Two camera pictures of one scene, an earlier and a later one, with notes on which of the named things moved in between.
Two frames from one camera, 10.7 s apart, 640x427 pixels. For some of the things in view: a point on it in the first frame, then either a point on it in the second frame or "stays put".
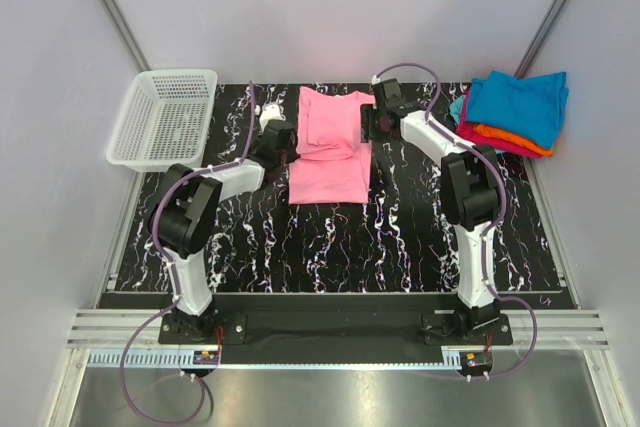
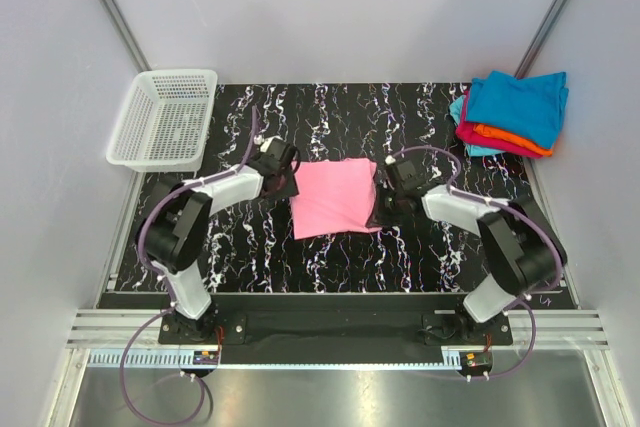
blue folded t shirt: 532,106 stays put
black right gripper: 367,113 to 378,216
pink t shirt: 334,163 to 335,197
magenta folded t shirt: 465,130 stays put
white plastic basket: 165,120 stays put
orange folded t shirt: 513,139 stays put
